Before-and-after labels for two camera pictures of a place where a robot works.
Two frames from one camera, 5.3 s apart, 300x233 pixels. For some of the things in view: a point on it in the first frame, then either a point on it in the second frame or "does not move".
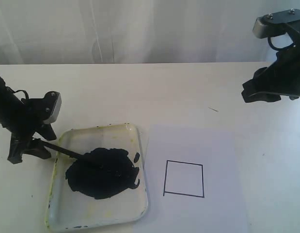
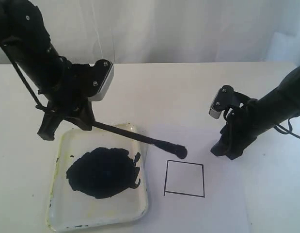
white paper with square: [195, 181] does not move
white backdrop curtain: [58, 32] does not move
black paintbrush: [70, 152] → [180, 151]
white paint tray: [108, 186] does not move
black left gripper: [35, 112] → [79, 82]
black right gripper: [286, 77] → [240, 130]
